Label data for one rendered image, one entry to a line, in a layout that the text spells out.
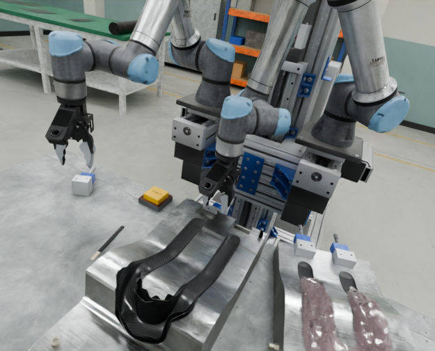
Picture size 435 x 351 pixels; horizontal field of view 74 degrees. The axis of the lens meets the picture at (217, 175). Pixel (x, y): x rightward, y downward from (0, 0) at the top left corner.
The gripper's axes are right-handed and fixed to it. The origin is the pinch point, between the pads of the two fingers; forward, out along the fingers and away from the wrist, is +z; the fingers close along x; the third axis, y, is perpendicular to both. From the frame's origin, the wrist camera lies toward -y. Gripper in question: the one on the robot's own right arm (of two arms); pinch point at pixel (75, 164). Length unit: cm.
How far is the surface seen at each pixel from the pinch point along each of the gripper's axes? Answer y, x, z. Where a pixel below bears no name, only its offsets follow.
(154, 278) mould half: -38.4, -29.2, -0.7
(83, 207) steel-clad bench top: -4.3, -2.7, 12.6
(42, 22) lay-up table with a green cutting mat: 302, 150, 7
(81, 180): 2.2, -0.2, 7.2
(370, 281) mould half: -27, -83, 7
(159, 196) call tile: 0.8, -25.1, 8.9
